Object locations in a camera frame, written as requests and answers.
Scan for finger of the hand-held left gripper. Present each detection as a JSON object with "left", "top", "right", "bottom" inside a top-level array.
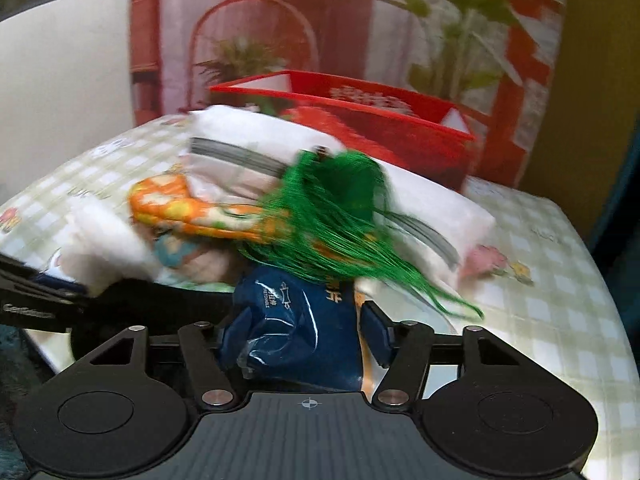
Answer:
[{"left": 0, "top": 254, "right": 101, "bottom": 312}]

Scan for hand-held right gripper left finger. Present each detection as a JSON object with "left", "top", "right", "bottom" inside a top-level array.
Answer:
[{"left": 75, "top": 322, "right": 241, "bottom": 408}]

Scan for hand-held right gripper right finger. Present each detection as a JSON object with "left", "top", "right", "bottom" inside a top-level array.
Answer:
[{"left": 360, "top": 300, "right": 522, "bottom": 408}]

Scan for white plastic bag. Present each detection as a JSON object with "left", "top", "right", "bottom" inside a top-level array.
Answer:
[{"left": 65, "top": 200, "right": 161, "bottom": 296}]

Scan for blue snack packet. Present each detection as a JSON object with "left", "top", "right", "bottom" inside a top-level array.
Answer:
[{"left": 220, "top": 265, "right": 373, "bottom": 395}]

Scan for red paper box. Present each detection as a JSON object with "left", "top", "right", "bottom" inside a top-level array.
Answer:
[{"left": 209, "top": 71, "right": 478, "bottom": 192}]

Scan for dark teal fuzzy cloth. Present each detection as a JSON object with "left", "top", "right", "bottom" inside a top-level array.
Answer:
[{"left": 0, "top": 325, "right": 57, "bottom": 413}]

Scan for black cloth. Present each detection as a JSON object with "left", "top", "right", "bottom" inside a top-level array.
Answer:
[{"left": 70, "top": 280, "right": 237, "bottom": 361}]

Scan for pastel printed cloth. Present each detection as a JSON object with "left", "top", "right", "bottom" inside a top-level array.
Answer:
[{"left": 152, "top": 230, "right": 238, "bottom": 288}]

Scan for green thread tassel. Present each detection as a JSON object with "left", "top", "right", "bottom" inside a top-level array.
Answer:
[{"left": 237, "top": 150, "right": 486, "bottom": 321}]

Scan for white grey-striped towel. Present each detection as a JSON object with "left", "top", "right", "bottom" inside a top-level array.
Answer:
[{"left": 185, "top": 105, "right": 498, "bottom": 286}]

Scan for orange patterned packet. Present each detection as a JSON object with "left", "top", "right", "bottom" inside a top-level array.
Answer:
[{"left": 129, "top": 174, "right": 296, "bottom": 245}]

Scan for green checked tablecloth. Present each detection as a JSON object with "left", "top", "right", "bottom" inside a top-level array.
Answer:
[{"left": 0, "top": 110, "right": 636, "bottom": 476}]

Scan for wall poster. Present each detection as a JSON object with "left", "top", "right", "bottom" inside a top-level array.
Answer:
[{"left": 127, "top": 0, "right": 568, "bottom": 188}]

